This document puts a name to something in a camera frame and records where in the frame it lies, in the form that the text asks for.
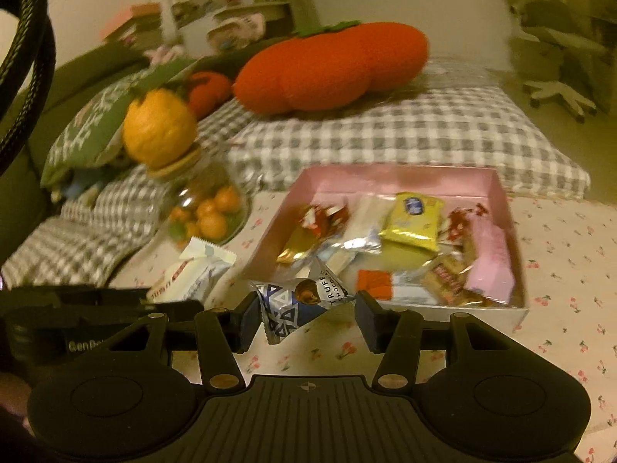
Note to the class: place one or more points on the red white snack packet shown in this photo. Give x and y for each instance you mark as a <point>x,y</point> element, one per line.
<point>462,226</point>
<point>323,219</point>

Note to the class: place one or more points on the cluster of small tangerines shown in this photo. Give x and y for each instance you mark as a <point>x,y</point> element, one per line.
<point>212,224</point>

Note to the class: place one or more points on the red pumpkin cushion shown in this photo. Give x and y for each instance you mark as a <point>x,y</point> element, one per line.
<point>328,70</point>

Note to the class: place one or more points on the large orange citrus fruit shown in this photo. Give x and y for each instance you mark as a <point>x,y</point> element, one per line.
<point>159,128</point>

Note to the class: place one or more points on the beige packet red label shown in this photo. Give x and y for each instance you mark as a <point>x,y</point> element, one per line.
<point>448,277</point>

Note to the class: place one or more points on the dark green cushion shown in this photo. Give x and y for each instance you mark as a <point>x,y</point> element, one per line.
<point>24,178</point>

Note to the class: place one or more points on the red orange snack packet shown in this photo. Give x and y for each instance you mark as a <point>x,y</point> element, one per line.
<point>375,283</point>

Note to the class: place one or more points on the wooden jar lid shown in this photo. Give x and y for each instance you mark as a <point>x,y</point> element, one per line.
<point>176,166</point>

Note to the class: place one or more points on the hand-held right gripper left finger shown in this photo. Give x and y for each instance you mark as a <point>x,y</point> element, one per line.
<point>248,330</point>

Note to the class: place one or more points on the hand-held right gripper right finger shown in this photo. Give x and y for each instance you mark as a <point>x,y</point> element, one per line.
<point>369,323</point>

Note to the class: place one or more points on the silver triangle-pattern packet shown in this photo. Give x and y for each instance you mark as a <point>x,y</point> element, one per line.
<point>289,304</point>

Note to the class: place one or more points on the white office chair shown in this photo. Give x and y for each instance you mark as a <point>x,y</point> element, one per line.
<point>554,33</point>

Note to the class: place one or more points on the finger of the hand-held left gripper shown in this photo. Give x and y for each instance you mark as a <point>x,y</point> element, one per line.
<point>178,308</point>

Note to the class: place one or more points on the green embroidered pillow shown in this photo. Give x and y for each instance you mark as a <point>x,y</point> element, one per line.
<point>86,125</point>

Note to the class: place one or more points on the small red plush fruit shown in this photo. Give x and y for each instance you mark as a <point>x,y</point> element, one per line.
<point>209,91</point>

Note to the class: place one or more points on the grey checkered pillow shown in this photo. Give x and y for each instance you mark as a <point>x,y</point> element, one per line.
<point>409,140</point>

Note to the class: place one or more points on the yellow snack packet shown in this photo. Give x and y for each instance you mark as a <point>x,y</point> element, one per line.
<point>412,219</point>

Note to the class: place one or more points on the clear white bread packet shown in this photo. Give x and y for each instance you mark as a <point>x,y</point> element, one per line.
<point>366,214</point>

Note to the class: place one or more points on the gold wafer packet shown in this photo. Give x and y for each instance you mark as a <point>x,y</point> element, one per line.
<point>296,248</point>

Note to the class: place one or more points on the pink cardboard box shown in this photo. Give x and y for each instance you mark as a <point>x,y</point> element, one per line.
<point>395,181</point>

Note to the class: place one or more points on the grey checkered blanket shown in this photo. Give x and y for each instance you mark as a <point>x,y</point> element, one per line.
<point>62,246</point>

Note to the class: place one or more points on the white packet red label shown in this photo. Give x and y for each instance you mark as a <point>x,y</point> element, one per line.
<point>193,270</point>

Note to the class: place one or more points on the cherry print tablecloth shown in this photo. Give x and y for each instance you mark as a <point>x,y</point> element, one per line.
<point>569,299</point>

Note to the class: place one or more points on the silver snack packet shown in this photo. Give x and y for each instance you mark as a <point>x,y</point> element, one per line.
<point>414,289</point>

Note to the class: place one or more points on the pink snack packet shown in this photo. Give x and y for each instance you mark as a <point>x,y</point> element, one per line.
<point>489,255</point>

